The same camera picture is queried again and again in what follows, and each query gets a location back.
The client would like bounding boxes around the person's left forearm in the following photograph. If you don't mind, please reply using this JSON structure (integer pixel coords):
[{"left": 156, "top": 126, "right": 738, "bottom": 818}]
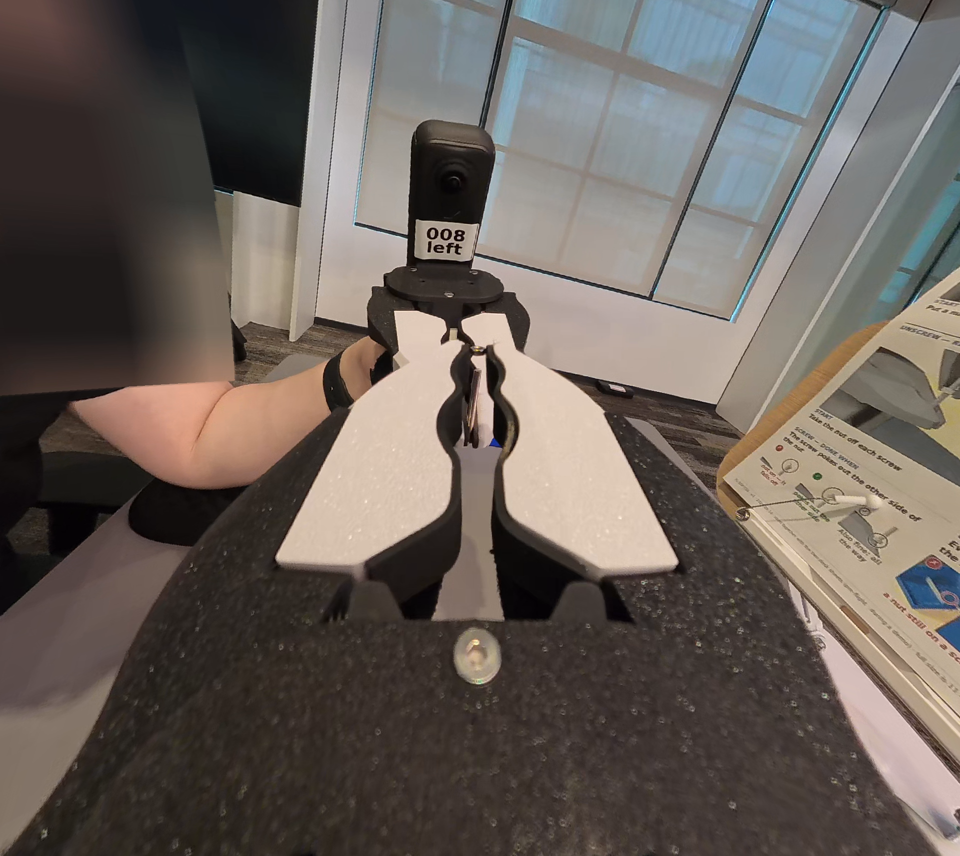
[{"left": 67, "top": 369, "right": 335, "bottom": 490}]

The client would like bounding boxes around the grey desk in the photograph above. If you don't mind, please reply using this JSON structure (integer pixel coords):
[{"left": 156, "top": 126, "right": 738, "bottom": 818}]
[{"left": 0, "top": 354, "right": 960, "bottom": 856}]

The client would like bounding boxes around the person's left hand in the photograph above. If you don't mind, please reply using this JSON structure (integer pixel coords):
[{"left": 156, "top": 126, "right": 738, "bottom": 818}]
[{"left": 343, "top": 335, "right": 385, "bottom": 394}]

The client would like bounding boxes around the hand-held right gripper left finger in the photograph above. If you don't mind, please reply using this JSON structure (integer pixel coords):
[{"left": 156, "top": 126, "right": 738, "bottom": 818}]
[{"left": 274, "top": 339, "right": 471, "bottom": 583}]

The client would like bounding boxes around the white stand base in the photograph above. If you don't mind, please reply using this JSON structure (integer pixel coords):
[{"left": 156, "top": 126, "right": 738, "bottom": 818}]
[{"left": 783, "top": 590, "right": 960, "bottom": 842}]

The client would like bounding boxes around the wooden backing board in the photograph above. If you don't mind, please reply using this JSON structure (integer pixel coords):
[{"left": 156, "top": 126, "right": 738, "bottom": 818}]
[{"left": 714, "top": 320, "right": 894, "bottom": 497}]

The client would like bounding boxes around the printed instruction sheet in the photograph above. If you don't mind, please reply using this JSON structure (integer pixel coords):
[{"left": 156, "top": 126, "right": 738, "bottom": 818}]
[{"left": 723, "top": 267, "right": 960, "bottom": 692}]

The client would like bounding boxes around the black wrist rest pad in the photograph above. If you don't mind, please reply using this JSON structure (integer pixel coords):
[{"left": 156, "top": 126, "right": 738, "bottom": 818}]
[{"left": 127, "top": 477, "right": 249, "bottom": 546}]

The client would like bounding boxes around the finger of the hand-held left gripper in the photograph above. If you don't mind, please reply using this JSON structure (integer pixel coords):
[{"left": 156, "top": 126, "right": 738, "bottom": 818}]
[
  {"left": 392, "top": 311, "right": 459, "bottom": 371},
  {"left": 459, "top": 312, "right": 520, "bottom": 349}
]

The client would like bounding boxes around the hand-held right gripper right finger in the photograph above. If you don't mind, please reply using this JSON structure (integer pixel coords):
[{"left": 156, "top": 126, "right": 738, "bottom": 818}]
[{"left": 484, "top": 341, "right": 681, "bottom": 583}]

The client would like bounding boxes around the black wristband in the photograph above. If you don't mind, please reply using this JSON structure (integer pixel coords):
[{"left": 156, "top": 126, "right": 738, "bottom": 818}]
[{"left": 322, "top": 355, "right": 357, "bottom": 413}]

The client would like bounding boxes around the thin metal screw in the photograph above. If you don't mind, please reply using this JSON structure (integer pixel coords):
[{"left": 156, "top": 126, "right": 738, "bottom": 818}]
[{"left": 463, "top": 343, "right": 489, "bottom": 448}]

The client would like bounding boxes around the glass window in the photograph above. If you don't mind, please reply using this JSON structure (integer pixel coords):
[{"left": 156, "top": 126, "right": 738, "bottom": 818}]
[{"left": 352, "top": 0, "right": 890, "bottom": 323}]

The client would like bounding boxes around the large black display screen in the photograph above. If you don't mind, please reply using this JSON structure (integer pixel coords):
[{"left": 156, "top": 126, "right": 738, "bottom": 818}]
[{"left": 138, "top": 0, "right": 329, "bottom": 205}]

